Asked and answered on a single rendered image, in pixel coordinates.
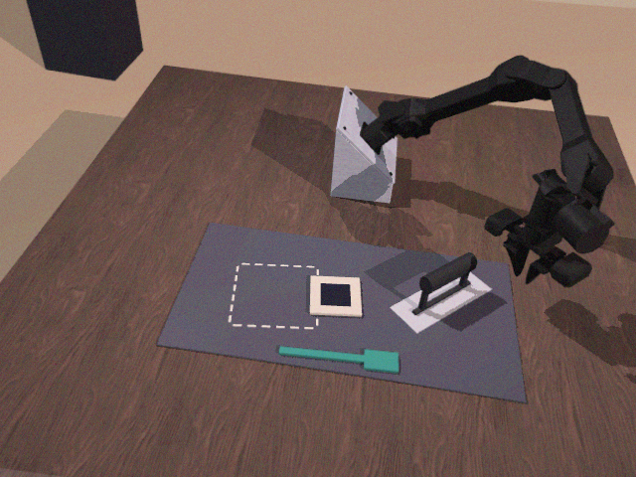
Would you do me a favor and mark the teal flat trowel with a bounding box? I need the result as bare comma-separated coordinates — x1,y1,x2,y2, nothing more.
279,346,398,374

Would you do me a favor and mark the tan square tile with white border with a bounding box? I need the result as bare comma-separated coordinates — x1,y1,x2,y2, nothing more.
310,275,362,317

